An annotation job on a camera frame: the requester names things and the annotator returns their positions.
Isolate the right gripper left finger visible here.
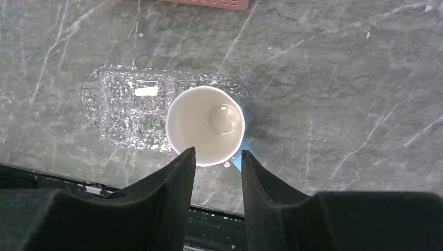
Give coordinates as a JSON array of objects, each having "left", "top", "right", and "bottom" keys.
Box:
[{"left": 1, "top": 147, "right": 196, "bottom": 250}]

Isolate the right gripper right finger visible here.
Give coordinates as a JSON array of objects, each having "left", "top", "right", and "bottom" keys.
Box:
[{"left": 241, "top": 151, "right": 442, "bottom": 250}]

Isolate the light blue white mug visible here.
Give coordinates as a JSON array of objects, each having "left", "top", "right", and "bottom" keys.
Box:
[{"left": 165, "top": 85, "right": 255, "bottom": 170}]

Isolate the clear textured oval tray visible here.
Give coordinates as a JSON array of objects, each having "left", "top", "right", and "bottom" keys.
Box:
[{"left": 80, "top": 64, "right": 255, "bottom": 130}]

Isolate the pink perforated plastic basket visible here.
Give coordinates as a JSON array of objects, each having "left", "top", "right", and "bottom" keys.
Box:
[{"left": 163, "top": 0, "right": 249, "bottom": 10}]

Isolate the clear acrylic toothbrush holder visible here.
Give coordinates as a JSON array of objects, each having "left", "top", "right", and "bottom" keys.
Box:
[{"left": 99, "top": 69, "right": 197, "bottom": 153}]

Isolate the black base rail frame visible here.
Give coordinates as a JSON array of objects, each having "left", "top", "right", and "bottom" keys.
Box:
[{"left": 1, "top": 165, "right": 247, "bottom": 250}]

